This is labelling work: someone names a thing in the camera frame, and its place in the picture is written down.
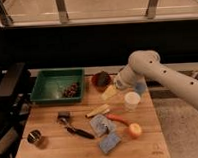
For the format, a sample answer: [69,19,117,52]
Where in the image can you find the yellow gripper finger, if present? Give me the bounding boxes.
[101,85,117,100]

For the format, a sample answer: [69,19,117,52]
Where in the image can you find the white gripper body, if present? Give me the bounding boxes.
[114,67,144,90]

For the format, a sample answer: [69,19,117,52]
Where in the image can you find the blue sponge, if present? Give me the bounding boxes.
[99,132,121,154]

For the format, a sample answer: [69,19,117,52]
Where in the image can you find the blue grey cloth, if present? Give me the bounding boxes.
[90,114,116,137]

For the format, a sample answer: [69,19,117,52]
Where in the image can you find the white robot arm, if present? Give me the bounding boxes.
[112,50,198,110]

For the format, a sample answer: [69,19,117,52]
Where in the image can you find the green plastic tray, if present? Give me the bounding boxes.
[30,67,85,105]

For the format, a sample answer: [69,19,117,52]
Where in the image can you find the red bowl with dark item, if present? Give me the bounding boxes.
[91,71,112,92]

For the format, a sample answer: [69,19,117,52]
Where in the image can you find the blue small cup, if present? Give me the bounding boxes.
[134,81,147,95]

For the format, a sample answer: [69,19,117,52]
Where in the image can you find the white plastic cup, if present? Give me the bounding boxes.
[124,92,141,111]

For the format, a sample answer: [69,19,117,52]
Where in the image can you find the orange carrot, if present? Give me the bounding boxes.
[105,114,129,126]

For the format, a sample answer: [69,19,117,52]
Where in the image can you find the wooden cutting board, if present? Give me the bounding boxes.
[15,77,171,158]

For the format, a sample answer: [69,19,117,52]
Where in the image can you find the dark grapes bunch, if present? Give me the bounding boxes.
[62,83,79,97]

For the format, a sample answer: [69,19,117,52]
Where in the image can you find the yellow orange apple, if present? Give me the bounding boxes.
[128,123,142,139]

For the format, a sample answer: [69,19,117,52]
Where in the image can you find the small metal can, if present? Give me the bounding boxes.
[27,130,44,146]

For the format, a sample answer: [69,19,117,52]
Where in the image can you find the black equipment on left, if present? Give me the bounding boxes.
[0,62,30,158]

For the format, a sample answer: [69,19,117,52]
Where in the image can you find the window frame rail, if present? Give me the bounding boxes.
[0,0,198,27]

